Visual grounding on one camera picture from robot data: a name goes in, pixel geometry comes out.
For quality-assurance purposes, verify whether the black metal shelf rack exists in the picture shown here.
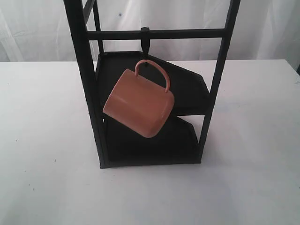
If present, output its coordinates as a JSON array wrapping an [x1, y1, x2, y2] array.
[[64, 0, 240, 168]]

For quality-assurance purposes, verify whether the terracotta orange mug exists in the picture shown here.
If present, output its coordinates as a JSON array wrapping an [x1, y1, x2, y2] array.
[[103, 60, 175, 138]]

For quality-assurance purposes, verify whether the black plastic hook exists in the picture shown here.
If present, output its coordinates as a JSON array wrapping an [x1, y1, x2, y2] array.
[[141, 27, 150, 60]]

